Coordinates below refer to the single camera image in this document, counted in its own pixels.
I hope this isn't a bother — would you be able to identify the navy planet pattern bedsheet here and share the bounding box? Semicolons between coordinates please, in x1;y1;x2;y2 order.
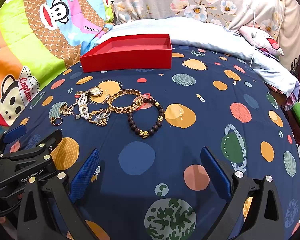
6;46;300;239

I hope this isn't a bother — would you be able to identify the pink cartoon pillow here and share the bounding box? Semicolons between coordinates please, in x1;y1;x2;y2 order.
239;26;284;57

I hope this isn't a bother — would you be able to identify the gold wristwatch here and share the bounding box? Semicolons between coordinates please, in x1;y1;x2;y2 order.
75;86;110;104

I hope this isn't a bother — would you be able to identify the dark bead bracelet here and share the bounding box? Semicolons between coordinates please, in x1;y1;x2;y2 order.
127;96;165;139

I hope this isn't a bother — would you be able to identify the grey floral blanket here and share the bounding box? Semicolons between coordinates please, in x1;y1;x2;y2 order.
114;0;285;37

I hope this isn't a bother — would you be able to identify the gold clover necklace chain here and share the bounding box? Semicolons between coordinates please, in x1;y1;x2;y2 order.
58;99;79;117

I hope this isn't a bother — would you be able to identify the colourful monkey cartoon quilt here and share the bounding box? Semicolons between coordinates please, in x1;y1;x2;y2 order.
0;0;114;132

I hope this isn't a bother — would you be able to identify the thin gold chain with rings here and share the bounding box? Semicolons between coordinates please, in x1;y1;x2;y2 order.
88;108;112;127

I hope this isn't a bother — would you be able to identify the beige curtain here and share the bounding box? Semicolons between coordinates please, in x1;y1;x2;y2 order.
278;0;300;70

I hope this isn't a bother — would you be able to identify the red jewelry tray box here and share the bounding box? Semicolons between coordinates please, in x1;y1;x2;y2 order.
80;34;172;73

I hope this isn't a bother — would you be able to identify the gold chain bracelet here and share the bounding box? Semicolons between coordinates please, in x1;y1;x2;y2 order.
107;88;144;114

